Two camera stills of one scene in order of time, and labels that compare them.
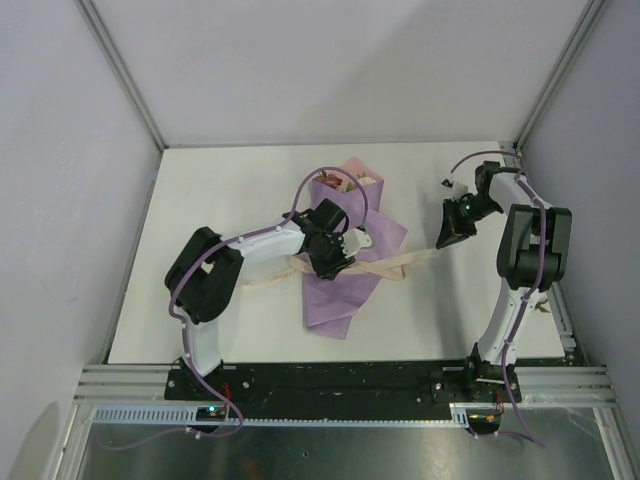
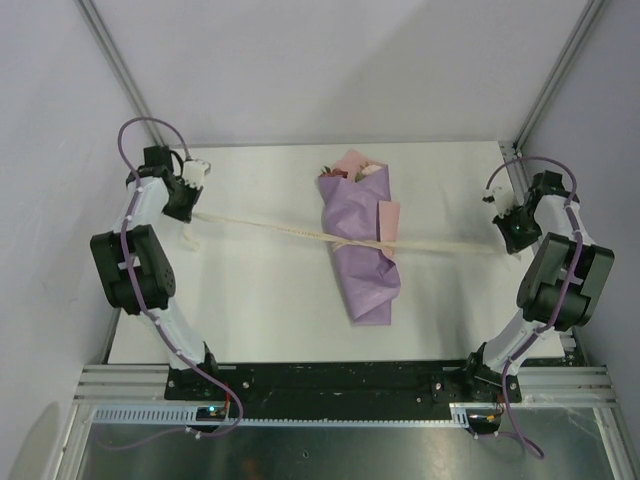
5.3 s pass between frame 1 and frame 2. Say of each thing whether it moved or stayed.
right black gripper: moved
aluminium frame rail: stayed
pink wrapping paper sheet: moved
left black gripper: moved
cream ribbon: moved
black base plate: stayed
